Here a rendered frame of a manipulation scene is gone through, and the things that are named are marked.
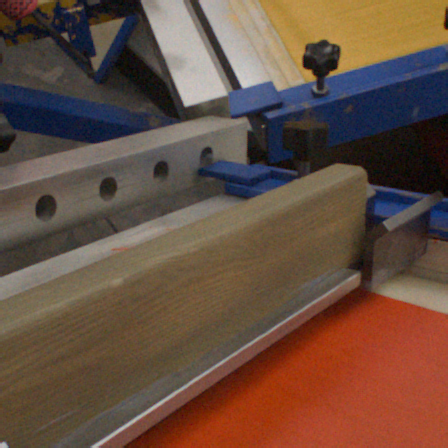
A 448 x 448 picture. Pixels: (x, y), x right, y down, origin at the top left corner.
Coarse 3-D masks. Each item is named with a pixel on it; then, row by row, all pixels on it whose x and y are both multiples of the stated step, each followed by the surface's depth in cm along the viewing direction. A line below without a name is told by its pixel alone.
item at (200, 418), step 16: (192, 400) 45; (176, 416) 43; (192, 416) 43; (208, 416) 43; (224, 416) 43; (160, 432) 42; (176, 432) 42; (192, 432) 42; (208, 432) 42; (224, 432) 42; (240, 432) 42; (256, 432) 42; (272, 432) 42
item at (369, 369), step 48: (288, 336) 52; (336, 336) 52; (384, 336) 52; (432, 336) 52; (240, 384) 46; (288, 384) 46; (336, 384) 46; (384, 384) 46; (432, 384) 46; (288, 432) 42; (336, 432) 42; (384, 432) 42; (432, 432) 42
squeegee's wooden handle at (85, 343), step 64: (320, 192) 48; (128, 256) 37; (192, 256) 39; (256, 256) 44; (320, 256) 50; (0, 320) 31; (64, 320) 32; (128, 320) 36; (192, 320) 40; (256, 320) 45; (0, 384) 30; (64, 384) 33; (128, 384) 37
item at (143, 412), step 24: (312, 288) 50; (336, 288) 50; (288, 312) 46; (312, 312) 48; (240, 336) 43; (264, 336) 43; (216, 360) 41; (240, 360) 42; (168, 384) 38; (192, 384) 39; (120, 408) 36; (144, 408) 36; (168, 408) 37; (96, 432) 35; (120, 432) 35
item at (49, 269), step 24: (168, 216) 65; (192, 216) 65; (120, 240) 60; (144, 240) 60; (432, 240) 60; (48, 264) 55; (72, 264) 55; (432, 264) 61; (0, 288) 51; (24, 288) 51
